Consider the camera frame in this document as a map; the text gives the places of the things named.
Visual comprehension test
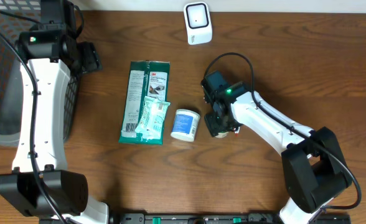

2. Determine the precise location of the white cylindrical container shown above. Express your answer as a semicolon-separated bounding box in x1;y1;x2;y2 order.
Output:
171;109;200;142

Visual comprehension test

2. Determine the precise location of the green 3M gloves package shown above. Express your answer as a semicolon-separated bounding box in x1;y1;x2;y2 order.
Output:
119;60;171;145

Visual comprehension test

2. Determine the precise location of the grey plastic mesh basket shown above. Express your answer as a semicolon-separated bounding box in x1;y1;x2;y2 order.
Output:
0;0;80;146

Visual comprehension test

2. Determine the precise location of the red snack sachet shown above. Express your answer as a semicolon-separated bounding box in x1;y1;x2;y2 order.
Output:
234;127;240;136

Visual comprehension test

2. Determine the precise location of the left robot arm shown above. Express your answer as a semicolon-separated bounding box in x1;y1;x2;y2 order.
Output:
0;1;111;223

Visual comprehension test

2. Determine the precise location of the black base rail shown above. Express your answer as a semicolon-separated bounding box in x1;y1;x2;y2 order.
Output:
108;212;352;224

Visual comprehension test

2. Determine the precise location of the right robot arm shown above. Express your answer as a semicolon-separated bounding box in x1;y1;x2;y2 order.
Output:
201;71;352;223

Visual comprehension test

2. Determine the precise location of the green-lid seasoning jar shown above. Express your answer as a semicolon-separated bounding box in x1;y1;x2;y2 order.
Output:
216;132;228;138

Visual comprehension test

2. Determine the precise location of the mint green wipes pack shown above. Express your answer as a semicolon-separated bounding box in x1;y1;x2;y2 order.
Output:
135;96;170;140

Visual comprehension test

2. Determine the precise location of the white barcode scanner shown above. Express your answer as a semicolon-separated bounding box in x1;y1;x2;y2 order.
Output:
183;1;213;45

